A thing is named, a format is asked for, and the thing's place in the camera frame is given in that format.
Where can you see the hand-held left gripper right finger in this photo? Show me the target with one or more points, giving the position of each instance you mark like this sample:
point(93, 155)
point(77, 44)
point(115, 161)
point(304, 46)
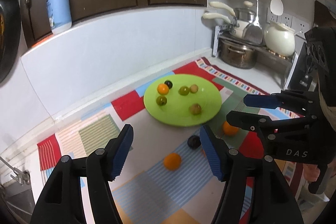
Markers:
point(212, 153)

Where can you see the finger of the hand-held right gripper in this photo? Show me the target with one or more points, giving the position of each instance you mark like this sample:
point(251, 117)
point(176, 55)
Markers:
point(260, 101)
point(241, 119)

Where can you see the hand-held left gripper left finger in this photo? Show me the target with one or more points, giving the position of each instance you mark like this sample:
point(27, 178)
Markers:
point(122, 153)

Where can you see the orange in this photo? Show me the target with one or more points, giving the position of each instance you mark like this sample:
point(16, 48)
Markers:
point(203, 152)
point(229, 130)
point(163, 88)
point(172, 161)

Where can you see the dark purple plum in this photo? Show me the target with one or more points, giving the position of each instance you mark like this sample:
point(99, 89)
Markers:
point(193, 141)
point(168, 83)

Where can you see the beige round fruit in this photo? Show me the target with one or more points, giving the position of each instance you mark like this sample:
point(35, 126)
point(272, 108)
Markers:
point(194, 88)
point(195, 108)

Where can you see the green plate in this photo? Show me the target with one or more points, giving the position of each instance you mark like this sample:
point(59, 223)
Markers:
point(178, 115)

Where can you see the green plum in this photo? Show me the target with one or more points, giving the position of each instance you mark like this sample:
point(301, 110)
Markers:
point(161, 101)
point(184, 90)

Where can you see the person's right hand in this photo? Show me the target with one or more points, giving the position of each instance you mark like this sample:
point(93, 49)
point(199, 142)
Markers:
point(311, 172)

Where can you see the black knife block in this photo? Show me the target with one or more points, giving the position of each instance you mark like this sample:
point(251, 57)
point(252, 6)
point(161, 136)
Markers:
point(302, 77)

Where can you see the colourful patchwork cloth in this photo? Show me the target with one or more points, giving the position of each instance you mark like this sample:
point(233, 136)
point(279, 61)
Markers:
point(157, 187)

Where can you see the stainless steel stock pot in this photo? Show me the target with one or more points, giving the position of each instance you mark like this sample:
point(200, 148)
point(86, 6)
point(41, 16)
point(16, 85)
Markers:
point(237, 54)

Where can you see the white ceramic pot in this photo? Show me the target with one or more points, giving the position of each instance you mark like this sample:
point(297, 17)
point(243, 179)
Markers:
point(279, 39)

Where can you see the steel slotted spatula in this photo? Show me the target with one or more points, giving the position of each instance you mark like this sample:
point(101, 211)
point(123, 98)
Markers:
point(254, 33)

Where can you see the white metal pot shelf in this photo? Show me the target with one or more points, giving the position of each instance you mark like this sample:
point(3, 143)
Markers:
point(216, 40)

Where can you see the dark wooden chopping board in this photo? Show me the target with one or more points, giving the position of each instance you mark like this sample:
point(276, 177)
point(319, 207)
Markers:
point(325, 14)

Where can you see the stainless steel sink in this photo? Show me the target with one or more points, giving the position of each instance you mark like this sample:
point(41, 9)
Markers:
point(15, 205)

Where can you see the black frying pan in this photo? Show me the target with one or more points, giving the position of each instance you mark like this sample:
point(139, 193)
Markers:
point(8, 37)

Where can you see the white wall power outlet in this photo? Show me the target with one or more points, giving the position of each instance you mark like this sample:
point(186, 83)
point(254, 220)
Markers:
point(288, 20)

